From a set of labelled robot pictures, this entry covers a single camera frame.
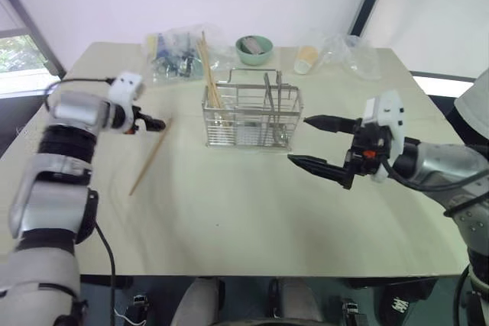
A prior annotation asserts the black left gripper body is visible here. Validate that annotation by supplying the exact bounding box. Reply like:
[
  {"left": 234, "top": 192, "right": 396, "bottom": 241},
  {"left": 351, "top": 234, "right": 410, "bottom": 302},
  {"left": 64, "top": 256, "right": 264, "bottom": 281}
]
[{"left": 121, "top": 104, "right": 151, "bottom": 136}]

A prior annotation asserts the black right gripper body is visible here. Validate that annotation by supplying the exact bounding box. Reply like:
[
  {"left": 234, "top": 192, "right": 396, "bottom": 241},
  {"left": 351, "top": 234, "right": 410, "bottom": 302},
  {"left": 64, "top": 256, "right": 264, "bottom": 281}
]
[{"left": 345, "top": 117, "right": 395, "bottom": 178}]

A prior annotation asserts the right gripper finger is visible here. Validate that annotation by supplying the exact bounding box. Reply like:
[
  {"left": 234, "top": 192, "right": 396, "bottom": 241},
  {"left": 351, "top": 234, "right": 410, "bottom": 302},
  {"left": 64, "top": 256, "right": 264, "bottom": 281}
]
[
  {"left": 303, "top": 114, "right": 362, "bottom": 136},
  {"left": 287, "top": 154, "right": 355, "bottom": 191}
]

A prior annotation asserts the wooden chopstick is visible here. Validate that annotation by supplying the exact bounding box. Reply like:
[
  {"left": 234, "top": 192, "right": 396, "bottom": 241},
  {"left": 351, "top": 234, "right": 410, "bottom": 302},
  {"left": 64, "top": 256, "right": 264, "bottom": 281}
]
[
  {"left": 128, "top": 117, "right": 174, "bottom": 197},
  {"left": 196, "top": 40, "right": 217, "bottom": 108},
  {"left": 200, "top": 31, "right": 223, "bottom": 109}
]

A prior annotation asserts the clear plastic bag with utensils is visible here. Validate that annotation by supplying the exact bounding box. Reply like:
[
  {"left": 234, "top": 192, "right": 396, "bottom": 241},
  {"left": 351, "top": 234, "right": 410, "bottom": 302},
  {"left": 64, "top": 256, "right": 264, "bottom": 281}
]
[{"left": 143, "top": 23, "right": 232, "bottom": 86}]

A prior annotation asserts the clear empty plastic bag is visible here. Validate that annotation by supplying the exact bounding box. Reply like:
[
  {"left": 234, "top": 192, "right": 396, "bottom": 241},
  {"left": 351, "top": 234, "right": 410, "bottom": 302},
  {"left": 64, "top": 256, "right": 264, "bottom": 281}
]
[{"left": 317, "top": 31, "right": 384, "bottom": 82}]

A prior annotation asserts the green ceramic bowl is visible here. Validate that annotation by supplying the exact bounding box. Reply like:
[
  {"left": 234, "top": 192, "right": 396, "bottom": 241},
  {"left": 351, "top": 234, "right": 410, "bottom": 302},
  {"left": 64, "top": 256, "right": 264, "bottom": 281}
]
[{"left": 235, "top": 34, "right": 275, "bottom": 66}]

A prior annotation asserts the wrapped item in bowl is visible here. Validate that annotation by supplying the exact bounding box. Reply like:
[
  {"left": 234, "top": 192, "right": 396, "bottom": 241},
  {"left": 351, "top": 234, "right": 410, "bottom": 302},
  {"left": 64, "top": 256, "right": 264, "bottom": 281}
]
[{"left": 241, "top": 37, "right": 268, "bottom": 55}]

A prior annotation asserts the grey rounded robot shell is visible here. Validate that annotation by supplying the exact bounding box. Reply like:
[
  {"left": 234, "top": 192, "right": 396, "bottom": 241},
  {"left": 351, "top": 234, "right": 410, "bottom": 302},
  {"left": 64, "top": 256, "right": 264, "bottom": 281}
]
[{"left": 453, "top": 68, "right": 489, "bottom": 134}]

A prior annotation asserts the grey rounded shape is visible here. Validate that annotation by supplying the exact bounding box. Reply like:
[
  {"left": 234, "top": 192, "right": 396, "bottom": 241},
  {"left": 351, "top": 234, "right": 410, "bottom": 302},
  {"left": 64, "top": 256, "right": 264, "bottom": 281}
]
[
  {"left": 170, "top": 277, "right": 227, "bottom": 326},
  {"left": 267, "top": 278, "right": 328, "bottom": 326}
]

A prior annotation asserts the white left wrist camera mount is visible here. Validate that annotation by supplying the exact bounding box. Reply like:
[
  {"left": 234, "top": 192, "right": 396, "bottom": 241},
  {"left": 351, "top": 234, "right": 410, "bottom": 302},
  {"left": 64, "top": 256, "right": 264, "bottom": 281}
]
[{"left": 107, "top": 71, "right": 147, "bottom": 108}]

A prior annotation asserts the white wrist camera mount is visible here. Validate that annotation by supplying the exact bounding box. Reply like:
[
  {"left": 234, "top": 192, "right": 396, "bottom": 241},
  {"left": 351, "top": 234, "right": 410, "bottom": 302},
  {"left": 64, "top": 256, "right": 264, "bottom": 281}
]
[
  {"left": 107, "top": 71, "right": 147, "bottom": 108},
  {"left": 360, "top": 89, "right": 406, "bottom": 182}
]

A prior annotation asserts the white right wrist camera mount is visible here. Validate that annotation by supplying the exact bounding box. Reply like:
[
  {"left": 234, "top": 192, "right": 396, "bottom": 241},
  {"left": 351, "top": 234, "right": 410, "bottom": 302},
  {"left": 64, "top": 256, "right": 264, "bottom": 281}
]
[{"left": 360, "top": 89, "right": 406, "bottom": 182}]

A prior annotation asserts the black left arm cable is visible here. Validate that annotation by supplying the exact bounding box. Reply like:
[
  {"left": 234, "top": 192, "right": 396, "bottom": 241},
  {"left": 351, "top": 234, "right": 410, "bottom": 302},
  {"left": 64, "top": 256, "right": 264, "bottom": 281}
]
[
  {"left": 44, "top": 78, "right": 116, "bottom": 114},
  {"left": 92, "top": 221, "right": 118, "bottom": 326}
]

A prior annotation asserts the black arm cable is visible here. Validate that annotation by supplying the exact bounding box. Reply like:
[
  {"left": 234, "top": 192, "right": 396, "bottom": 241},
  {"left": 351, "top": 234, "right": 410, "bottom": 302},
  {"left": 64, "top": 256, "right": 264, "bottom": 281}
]
[
  {"left": 381, "top": 157, "right": 489, "bottom": 192},
  {"left": 44, "top": 78, "right": 116, "bottom": 114},
  {"left": 453, "top": 263, "right": 474, "bottom": 326},
  {"left": 92, "top": 221, "right": 118, "bottom": 326}
]

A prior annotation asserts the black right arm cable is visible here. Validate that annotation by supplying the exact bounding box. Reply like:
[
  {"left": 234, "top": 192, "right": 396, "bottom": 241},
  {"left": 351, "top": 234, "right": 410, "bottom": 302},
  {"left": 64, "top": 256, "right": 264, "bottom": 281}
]
[
  {"left": 381, "top": 157, "right": 489, "bottom": 192},
  {"left": 453, "top": 263, "right": 474, "bottom": 326}
]

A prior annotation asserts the metal wire basket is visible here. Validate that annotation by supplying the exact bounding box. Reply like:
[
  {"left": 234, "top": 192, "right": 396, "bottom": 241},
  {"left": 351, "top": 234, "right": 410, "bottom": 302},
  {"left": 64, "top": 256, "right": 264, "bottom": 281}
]
[{"left": 201, "top": 67, "right": 306, "bottom": 150}]

